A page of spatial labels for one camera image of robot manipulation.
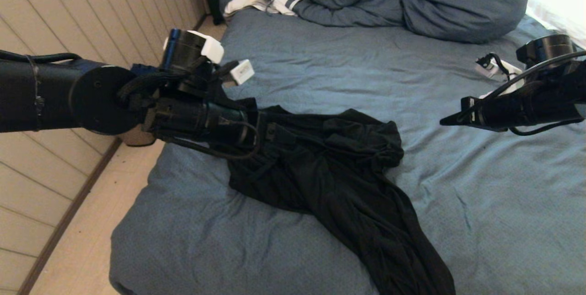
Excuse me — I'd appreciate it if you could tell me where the white pillow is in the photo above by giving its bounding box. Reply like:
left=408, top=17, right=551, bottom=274
left=526, top=0, right=586, bottom=50

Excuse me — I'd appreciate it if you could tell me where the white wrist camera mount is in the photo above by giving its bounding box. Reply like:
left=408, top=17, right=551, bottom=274
left=474, top=53, right=525, bottom=99
left=163, top=30, right=255, bottom=86

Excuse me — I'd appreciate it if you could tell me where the blue bed sheet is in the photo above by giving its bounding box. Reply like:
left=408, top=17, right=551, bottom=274
left=109, top=7, right=586, bottom=295

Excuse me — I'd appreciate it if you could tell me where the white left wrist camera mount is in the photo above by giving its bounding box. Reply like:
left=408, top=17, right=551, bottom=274
left=163, top=30, right=255, bottom=86

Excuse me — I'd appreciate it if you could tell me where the black moon print T-shirt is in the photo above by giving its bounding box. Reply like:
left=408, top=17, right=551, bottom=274
left=227, top=98, right=457, bottom=295

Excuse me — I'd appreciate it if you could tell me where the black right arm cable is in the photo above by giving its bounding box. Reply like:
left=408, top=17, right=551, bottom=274
left=456, top=50, right=586, bottom=137

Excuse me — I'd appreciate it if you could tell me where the brown trash bin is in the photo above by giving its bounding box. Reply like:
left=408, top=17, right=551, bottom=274
left=117, top=130, right=158, bottom=147

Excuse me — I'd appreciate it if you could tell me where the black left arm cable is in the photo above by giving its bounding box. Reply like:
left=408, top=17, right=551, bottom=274
left=0, top=50, right=261, bottom=160

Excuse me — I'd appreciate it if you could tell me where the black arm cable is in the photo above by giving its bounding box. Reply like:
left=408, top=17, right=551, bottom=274
left=0, top=50, right=261, bottom=160
left=456, top=50, right=586, bottom=137

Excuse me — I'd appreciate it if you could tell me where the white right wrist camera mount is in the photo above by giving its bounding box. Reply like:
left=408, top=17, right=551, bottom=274
left=474, top=53, right=525, bottom=99

